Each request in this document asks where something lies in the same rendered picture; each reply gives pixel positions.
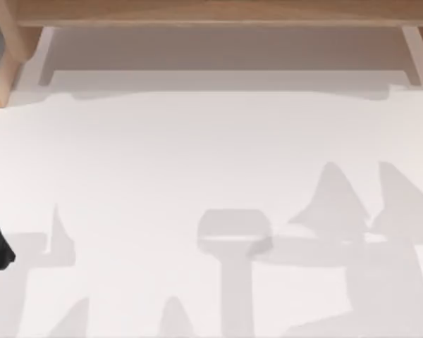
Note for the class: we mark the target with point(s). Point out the wooden cupboard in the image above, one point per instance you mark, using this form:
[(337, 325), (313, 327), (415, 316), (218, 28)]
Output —
[(211, 12)]

